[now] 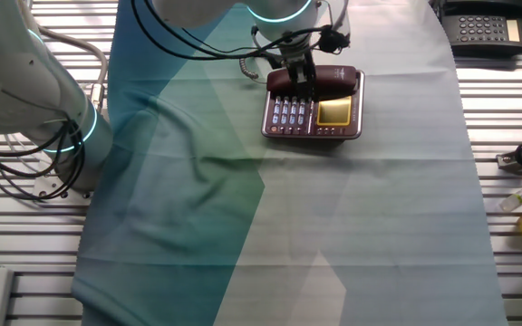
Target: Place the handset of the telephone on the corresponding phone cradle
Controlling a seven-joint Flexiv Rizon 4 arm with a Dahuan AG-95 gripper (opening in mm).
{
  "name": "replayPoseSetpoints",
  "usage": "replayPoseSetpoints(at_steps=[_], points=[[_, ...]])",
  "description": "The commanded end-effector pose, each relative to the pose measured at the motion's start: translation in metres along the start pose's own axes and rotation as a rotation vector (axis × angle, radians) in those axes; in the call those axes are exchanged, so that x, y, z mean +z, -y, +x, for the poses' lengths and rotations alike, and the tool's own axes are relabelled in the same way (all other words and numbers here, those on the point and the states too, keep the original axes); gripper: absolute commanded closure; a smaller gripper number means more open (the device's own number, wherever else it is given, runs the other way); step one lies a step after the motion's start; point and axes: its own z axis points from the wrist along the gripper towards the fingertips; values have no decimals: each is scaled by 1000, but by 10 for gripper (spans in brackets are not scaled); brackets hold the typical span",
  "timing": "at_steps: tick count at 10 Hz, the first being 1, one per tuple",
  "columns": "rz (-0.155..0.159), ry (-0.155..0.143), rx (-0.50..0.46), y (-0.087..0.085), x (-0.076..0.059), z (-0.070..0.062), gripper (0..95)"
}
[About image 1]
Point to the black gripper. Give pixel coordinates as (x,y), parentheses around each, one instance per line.
(298,56)

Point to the maroon telephone handset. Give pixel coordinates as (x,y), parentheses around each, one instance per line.
(329,79)

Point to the grey robot base conduit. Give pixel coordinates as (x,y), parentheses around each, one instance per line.
(100,68)

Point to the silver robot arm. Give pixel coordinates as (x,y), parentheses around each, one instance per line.
(21,86)

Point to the maroon telephone base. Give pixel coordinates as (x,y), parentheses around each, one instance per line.
(311,117)

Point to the black desk telephone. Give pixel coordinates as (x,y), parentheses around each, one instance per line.
(487,29)

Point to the blue green patterned tablecloth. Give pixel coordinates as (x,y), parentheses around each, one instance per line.
(288,204)

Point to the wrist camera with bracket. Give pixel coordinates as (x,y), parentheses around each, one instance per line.
(332,41)

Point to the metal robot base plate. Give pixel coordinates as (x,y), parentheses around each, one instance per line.
(48,190)

